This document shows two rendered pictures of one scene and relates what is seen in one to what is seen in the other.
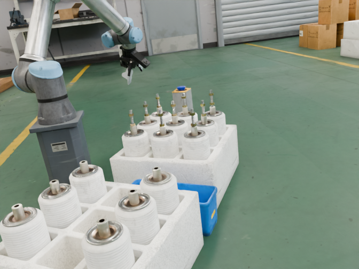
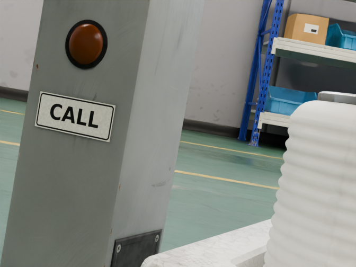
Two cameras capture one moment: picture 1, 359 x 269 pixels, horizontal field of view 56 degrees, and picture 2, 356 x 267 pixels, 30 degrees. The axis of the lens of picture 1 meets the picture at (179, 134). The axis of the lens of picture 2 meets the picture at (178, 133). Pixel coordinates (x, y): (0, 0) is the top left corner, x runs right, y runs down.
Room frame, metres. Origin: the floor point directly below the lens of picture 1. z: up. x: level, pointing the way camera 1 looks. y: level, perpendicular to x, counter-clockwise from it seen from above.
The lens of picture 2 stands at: (1.48, 0.36, 0.24)
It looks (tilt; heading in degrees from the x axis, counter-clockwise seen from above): 3 degrees down; 272
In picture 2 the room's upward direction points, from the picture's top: 10 degrees clockwise
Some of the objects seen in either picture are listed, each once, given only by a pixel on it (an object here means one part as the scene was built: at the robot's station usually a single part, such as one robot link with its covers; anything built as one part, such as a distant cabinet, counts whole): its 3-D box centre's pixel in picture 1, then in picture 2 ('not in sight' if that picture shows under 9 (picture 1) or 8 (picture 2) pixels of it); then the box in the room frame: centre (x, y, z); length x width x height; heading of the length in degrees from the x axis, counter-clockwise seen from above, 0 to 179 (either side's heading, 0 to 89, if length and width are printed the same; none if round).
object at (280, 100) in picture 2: not in sight; (288, 101); (0.84, -4.67, 0.36); 0.50 x 0.38 x 0.21; 96
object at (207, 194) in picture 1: (170, 206); not in sight; (0.96, 0.06, 0.06); 0.30 x 0.11 x 0.12; 65
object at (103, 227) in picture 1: (103, 227); not in sight; (0.57, 0.17, 0.26); 0.02 x 0.02 x 0.03
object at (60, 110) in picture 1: (55, 107); not in sight; (1.34, 0.48, 0.35); 0.15 x 0.15 x 0.10
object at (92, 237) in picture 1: (104, 232); not in sight; (0.57, 0.17, 0.25); 0.08 x 0.08 x 0.01
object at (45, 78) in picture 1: (47, 78); not in sight; (1.34, 0.49, 0.47); 0.13 x 0.12 x 0.14; 47
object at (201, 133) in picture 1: (194, 134); not in sight; (1.09, -0.05, 0.25); 0.08 x 0.08 x 0.01
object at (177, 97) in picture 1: (185, 122); (88, 227); (1.54, -0.03, 0.16); 0.07 x 0.07 x 0.31; 67
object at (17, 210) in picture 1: (18, 212); not in sight; (0.68, 0.39, 0.26); 0.02 x 0.02 x 0.03
